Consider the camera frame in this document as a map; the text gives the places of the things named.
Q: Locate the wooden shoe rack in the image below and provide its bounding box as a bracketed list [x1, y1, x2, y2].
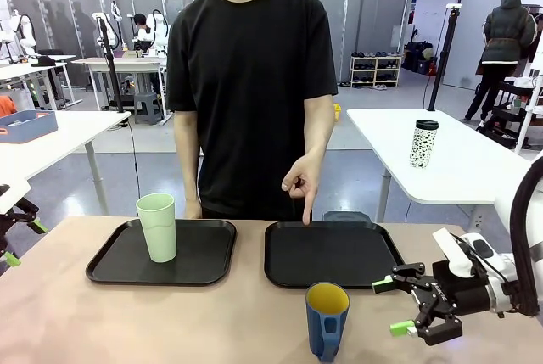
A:
[350, 54, 403, 89]

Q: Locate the black plastic serving tray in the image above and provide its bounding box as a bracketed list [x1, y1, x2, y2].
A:
[264, 221, 406, 290]
[85, 218, 238, 287]

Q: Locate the grey step stool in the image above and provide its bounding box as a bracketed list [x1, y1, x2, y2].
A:
[133, 92, 165, 126]

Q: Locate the person's left forearm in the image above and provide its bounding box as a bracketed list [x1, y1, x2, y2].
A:
[303, 117, 336, 165]

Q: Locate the bystander in dark puffer jacket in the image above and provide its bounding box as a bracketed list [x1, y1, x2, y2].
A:
[464, 0, 538, 122]

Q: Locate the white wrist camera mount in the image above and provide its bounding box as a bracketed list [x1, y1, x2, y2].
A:
[0, 176, 33, 215]
[432, 227, 495, 279]

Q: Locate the orange object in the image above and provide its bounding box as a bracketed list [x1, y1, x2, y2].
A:
[0, 95, 18, 118]

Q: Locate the black camera stand pole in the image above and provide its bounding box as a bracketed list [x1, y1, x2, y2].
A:
[427, 3, 462, 112]

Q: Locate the hanging black cable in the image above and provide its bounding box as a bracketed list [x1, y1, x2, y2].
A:
[126, 122, 142, 203]

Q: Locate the black bags pile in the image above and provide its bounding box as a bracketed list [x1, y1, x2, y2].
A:
[402, 40, 439, 76]

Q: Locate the person's right hand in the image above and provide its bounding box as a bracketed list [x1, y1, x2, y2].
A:
[184, 199, 204, 220]

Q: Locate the white background desk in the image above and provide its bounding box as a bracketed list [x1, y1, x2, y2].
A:
[0, 54, 82, 111]

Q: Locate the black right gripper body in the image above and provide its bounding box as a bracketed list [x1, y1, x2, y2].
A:
[413, 258, 493, 318]

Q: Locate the person in black t-shirt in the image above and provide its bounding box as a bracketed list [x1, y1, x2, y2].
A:
[165, 0, 339, 221]

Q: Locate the person's left hand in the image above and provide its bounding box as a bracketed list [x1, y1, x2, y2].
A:
[282, 152, 327, 227]

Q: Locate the white table with curved edge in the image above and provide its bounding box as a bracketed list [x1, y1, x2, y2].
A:
[346, 108, 532, 223]

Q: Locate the blue cup yellow inside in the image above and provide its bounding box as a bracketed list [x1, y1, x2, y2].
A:
[305, 282, 351, 363]

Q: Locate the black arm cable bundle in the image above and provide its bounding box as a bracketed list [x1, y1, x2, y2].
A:
[510, 164, 543, 317]

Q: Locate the black tripod pole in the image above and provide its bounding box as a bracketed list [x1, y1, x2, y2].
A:
[96, 15, 125, 113]

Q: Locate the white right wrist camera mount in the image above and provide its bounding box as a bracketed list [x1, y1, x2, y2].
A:
[432, 227, 495, 279]

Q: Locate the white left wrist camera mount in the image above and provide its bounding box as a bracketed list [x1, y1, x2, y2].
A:
[0, 176, 33, 215]

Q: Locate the white table with grey leg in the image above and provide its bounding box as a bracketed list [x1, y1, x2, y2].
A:
[0, 109, 132, 216]

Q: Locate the black utility cart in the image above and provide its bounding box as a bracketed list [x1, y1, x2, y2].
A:
[486, 77, 543, 151]

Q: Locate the blue storage bin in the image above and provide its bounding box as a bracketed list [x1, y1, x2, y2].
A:
[0, 109, 59, 145]

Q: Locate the light green plastic cup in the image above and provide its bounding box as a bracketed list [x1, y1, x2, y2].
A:
[136, 193, 177, 264]

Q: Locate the beige background table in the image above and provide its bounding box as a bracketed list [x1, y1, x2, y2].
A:
[70, 56, 169, 111]

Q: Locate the person's right forearm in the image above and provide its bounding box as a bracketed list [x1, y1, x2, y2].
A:
[173, 143, 204, 204]

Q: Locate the black white speckled tumbler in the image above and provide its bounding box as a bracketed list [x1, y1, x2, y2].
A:
[409, 119, 439, 169]

